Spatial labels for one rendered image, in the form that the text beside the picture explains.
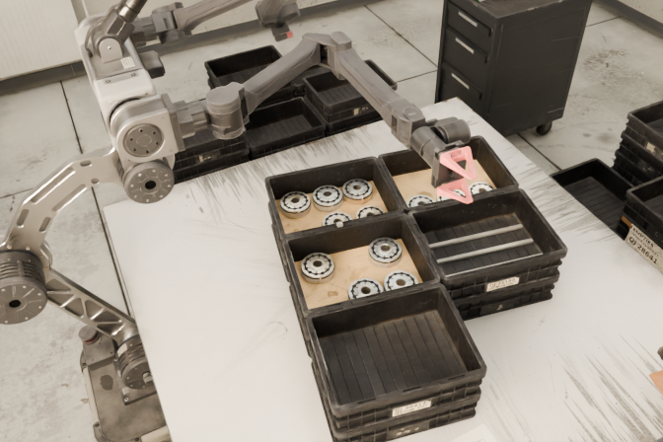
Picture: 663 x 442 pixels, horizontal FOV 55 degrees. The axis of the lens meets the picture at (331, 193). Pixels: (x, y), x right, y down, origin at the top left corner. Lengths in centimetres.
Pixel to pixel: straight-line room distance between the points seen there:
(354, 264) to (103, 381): 111
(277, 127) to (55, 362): 151
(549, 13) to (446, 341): 205
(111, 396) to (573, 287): 166
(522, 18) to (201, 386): 229
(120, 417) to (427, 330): 120
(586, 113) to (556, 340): 243
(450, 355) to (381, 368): 19
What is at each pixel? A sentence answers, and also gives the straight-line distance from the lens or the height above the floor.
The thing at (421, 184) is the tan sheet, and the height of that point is 83.
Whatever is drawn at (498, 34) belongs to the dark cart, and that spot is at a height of 81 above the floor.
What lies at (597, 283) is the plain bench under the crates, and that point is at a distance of 224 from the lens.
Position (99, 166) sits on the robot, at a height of 117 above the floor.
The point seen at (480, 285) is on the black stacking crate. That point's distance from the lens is 193.
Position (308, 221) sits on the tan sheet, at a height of 83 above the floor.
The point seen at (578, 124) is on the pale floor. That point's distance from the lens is 417.
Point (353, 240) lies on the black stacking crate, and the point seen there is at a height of 87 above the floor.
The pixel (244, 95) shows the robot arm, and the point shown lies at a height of 148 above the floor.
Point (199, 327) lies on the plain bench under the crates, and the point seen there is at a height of 70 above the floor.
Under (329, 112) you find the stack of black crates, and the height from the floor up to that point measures 55.
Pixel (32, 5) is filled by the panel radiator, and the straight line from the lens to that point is 456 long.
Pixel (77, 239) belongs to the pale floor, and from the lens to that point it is 353.
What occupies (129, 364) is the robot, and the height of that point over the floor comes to 41.
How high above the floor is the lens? 231
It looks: 42 degrees down
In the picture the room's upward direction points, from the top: 2 degrees counter-clockwise
